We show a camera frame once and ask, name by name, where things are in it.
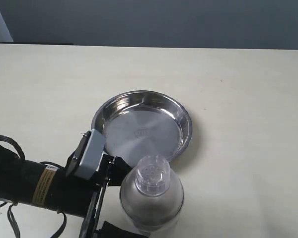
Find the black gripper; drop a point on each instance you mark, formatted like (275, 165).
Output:
(87, 195)

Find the clear plastic shaker bottle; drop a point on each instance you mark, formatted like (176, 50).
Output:
(152, 195)

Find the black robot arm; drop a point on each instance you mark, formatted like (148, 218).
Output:
(37, 184)

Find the round stainless steel plate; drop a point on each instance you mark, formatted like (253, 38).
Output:
(140, 123)

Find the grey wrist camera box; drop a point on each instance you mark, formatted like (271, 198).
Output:
(91, 156)

